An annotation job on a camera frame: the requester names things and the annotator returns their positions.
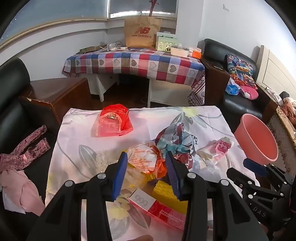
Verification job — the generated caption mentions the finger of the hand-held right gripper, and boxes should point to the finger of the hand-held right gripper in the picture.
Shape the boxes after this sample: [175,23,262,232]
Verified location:
[243,159,294,189]
[226,167,262,197]

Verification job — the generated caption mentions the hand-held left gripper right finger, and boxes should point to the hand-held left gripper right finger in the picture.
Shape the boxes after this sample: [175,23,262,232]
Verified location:
[165,151,270,241]

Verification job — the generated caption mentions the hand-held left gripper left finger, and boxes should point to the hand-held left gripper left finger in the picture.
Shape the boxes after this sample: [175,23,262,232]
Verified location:
[26,152,129,241]

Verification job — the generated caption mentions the yellow foam net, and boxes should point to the yellow foam net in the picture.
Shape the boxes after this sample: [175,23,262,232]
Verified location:
[153,179,189,215]

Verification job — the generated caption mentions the pink plastic basin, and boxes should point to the pink plastic basin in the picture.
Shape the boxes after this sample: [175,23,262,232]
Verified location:
[233,113,279,166]

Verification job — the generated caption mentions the orange white plastic bag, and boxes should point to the orange white plastic bag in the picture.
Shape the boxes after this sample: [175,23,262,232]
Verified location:
[127,142,168,179]

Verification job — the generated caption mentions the red white box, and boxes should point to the red white box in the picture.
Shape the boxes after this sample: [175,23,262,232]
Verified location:
[128,188,188,231]

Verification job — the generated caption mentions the crumpled colourful wrapper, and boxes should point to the crumpled colourful wrapper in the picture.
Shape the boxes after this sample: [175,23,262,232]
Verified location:
[155,122,197,169]

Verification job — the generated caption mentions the pink white packet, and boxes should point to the pink white packet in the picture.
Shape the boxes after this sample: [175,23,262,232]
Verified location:
[196,137,234,165]

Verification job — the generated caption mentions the bed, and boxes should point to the bed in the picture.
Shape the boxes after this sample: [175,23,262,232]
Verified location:
[266,97,296,176]

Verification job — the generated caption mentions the red plastic bag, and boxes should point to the red plastic bag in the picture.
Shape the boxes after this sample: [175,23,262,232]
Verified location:
[92,104,134,138]

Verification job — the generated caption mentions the black armchair with cushions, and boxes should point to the black armchair with cushions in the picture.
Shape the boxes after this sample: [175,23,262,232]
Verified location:
[198,38,279,121]

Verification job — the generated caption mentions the orange patterned blanket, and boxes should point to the orange patterned blanket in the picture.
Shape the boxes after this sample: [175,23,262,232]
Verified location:
[282,97,296,118]

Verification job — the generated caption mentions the white patterned cloth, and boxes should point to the white patterned cloth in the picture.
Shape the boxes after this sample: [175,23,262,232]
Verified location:
[266,88,282,105]

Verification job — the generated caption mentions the pink dotted cushion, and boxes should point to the pink dotted cushion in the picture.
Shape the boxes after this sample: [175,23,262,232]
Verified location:
[239,84,259,100]

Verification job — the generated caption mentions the blue plastic bag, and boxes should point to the blue plastic bag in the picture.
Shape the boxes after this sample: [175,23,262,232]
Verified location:
[225,84,240,95]

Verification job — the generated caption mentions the red patterned cloth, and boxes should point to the red patterned cloth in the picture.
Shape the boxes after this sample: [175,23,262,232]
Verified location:
[187,70,206,107]

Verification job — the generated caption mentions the white table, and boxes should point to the white table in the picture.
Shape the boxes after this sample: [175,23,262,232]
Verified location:
[89,73,192,108]

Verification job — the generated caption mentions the cream bed headboard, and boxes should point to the cream bed headboard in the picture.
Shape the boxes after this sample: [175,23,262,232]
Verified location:
[255,45,296,105]

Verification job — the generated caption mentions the colourful printed cushion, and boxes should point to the colourful printed cushion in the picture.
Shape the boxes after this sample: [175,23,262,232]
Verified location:
[226,54,255,87]

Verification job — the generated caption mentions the pink velvet cloth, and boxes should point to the pink velvet cloth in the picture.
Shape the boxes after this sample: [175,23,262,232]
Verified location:
[0,125,51,173]

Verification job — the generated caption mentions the pale pink garment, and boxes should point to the pale pink garment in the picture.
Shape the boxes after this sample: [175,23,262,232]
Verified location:
[0,170,45,215]

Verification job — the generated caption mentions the checked tablecloth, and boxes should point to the checked tablecloth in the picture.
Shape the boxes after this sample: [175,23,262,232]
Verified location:
[62,47,206,87]

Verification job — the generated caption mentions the orange box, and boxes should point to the orange box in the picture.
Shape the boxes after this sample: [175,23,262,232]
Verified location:
[190,47,203,58]

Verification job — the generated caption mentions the white rectangular container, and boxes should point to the white rectangular container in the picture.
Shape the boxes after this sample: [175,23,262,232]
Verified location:
[171,46,193,57]

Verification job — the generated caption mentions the white power strip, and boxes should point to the white power strip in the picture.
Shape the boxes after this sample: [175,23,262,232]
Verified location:
[105,45,129,51]

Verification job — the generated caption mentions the dark green flat box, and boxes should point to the dark green flat box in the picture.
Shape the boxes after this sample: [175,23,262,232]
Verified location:
[80,46,108,53]

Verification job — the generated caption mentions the green white box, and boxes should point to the green white box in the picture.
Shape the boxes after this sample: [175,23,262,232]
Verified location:
[156,32,178,52]

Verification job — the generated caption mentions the black armchair with pink clothes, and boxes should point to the black armchair with pink clothes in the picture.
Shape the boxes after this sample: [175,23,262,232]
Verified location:
[0,57,93,241]

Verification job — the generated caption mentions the brown paper bag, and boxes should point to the brown paper bag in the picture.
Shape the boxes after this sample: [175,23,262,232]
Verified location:
[124,14,162,49]

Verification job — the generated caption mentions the wooden coat rack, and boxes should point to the wooden coat rack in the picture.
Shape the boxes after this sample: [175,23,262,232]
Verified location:
[148,0,160,18]

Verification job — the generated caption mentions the bay window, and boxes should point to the bay window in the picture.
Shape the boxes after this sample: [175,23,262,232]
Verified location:
[0,0,178,50]

